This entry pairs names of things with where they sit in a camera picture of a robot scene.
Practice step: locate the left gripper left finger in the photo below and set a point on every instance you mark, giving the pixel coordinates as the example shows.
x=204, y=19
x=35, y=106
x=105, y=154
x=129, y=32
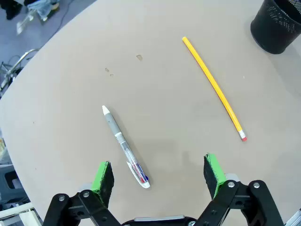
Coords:
x=103, y=183

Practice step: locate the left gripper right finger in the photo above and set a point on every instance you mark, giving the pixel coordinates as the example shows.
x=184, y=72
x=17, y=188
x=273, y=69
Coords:
x=215, y=174

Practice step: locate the white grey multicolour pen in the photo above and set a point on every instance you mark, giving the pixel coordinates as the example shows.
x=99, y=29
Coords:
x=122, y=143

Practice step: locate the yellow pencil with eraser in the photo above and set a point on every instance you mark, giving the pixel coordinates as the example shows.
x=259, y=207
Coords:
x=235, y=123

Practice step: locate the black mesh pen holder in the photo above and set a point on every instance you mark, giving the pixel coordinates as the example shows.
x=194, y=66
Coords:
x=275, y=28

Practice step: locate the white beige box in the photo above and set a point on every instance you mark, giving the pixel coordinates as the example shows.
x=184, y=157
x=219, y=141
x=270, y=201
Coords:
x=26, y=216

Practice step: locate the grey plastic crate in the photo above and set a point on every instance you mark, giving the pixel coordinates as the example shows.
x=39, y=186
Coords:
x=11, y=186

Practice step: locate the white floor object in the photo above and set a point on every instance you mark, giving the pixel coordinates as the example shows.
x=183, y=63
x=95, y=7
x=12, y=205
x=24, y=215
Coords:
x=22, y=24

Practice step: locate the blue cloth bundle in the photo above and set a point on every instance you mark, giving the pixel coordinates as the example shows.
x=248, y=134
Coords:
x=43, y=8

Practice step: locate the black floor item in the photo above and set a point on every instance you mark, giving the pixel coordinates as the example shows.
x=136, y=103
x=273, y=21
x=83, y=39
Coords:
x=11, y=9

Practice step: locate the metal chair frame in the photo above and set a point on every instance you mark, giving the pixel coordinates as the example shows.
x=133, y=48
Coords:
x=29, y=52

